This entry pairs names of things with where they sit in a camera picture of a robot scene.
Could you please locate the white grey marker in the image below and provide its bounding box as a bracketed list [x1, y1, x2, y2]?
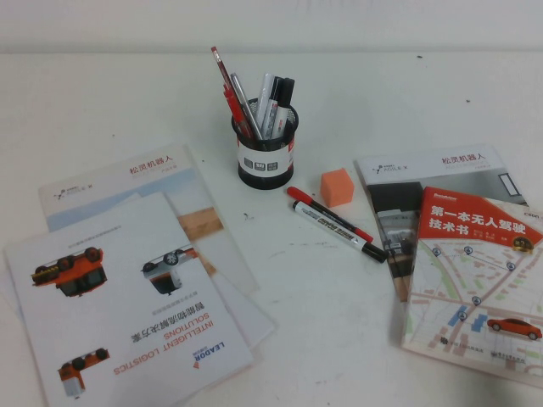
[254, 72, 276, 128]

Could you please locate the black mesh pen holder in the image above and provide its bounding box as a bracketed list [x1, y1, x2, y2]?
[231, 98, 299, 191]

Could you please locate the AgileX brochure with wood photo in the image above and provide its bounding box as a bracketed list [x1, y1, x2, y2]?
[36, 142, 260, 298]

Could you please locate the orange autonomous driving book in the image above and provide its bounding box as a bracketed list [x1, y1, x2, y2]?
[400, 186, 543, 389]

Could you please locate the slim red marker pen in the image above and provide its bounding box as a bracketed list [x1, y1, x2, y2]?
[286, 185, 375, 243]

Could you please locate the red gel pen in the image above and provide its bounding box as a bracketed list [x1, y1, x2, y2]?
[222, 83, 255, 139]

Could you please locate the AgileX brochure with room photo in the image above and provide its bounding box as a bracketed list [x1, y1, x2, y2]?
[354, 142, 527, 303]

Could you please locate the Leador logistics brochure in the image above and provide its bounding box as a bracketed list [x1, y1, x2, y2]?
[3, 191, 255, 407]

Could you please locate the white whiteboard marker black cap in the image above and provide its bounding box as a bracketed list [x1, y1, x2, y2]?
[291, 199, 389, 265]

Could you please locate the orange foam cube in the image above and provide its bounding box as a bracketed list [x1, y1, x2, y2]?
[320, 168, 355, 209]

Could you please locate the silver grey pen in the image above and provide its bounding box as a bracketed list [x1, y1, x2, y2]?
[229, 72, 265, 141]

